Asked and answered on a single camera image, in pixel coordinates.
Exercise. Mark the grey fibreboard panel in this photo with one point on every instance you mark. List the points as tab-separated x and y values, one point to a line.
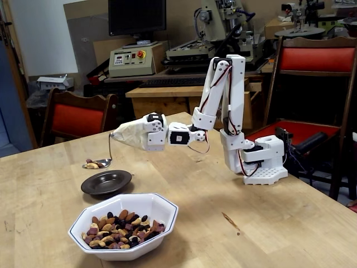
83	33

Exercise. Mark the robot circuit board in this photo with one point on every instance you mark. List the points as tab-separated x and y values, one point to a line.
284	135

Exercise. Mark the brown cardboard box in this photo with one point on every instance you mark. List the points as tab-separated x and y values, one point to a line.
272	28

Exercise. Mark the white model house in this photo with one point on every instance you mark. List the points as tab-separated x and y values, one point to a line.
53	82

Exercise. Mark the mixed nuts and raisins pile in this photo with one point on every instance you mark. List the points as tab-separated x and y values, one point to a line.
122	231

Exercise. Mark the black cylinder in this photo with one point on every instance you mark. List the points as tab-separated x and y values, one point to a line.
312	142

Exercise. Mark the round table scroll saw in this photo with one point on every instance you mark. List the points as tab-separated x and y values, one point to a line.
301	32

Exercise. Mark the blue door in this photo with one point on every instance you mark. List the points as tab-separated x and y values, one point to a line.
11	111

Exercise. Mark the beige masking tape wrap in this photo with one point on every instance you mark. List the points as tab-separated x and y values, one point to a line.
131	134

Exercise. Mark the beige control box red button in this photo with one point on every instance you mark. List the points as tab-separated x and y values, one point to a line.
131	67

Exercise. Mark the white moving gripper finger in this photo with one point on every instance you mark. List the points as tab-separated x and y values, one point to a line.
156	127

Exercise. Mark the white octagonal bowl blue rim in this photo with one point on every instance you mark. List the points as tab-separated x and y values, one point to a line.
156	203

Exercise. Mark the dark brown saucer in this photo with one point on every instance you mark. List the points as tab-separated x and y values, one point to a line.
106	181

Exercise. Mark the wooden workbench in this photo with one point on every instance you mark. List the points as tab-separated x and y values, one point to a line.
156	103

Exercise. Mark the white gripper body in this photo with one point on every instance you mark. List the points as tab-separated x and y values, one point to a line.
153	138

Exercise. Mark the small wooden chair red cushion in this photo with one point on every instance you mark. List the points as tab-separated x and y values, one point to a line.
78	118

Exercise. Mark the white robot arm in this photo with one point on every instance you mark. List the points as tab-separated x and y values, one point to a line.
272	150

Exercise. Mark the bent metal spoon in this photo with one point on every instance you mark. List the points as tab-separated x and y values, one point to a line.
107	162

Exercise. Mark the beige milling machine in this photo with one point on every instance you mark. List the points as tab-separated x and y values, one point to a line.
214	16

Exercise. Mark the red fabric item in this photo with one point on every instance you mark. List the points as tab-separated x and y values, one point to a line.
353	206

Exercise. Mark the black keyboard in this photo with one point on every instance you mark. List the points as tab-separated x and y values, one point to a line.
173	82

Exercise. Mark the black computer monitor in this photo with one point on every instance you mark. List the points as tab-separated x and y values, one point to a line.
136	16

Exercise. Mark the scooped nuts portion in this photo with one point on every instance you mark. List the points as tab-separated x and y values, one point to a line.
92	165

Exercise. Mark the large wooden chair red cushion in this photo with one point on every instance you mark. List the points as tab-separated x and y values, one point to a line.
315	58

